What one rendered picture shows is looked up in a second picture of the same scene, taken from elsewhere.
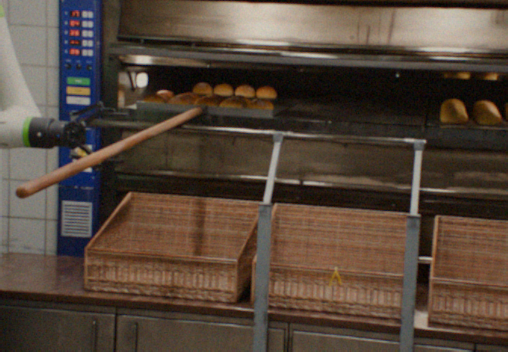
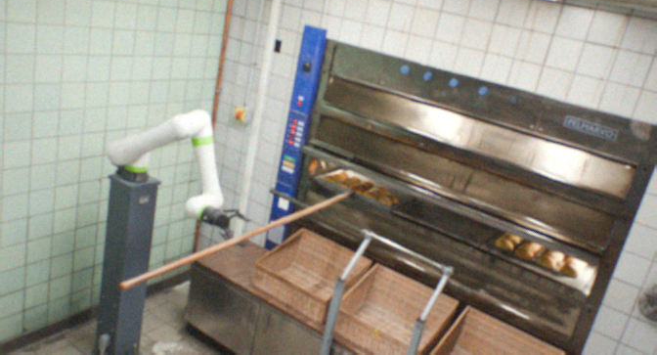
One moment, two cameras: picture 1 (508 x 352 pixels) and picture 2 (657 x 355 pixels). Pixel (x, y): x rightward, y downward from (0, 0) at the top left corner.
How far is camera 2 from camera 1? 1.31 m
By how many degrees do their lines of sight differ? 22
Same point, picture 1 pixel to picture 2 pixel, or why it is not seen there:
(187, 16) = (353, 138)
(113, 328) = (258, 311)
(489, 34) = (528, 206)
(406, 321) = not seen: outside the picture
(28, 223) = (254, 225)
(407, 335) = not seen: outside the picture
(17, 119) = (198, 205)
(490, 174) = (508, 292)
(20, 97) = (210, 189)
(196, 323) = (297, 327)
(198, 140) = (345, 210)
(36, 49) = (275, 134)
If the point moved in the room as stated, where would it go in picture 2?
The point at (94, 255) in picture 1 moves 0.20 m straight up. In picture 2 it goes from (258, 268) to (263, 239)
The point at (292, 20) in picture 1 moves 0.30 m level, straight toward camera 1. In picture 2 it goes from (411, 158) to (394, 168)
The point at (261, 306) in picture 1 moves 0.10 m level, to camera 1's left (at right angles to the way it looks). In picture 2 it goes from (328, 335) to (311, 328)
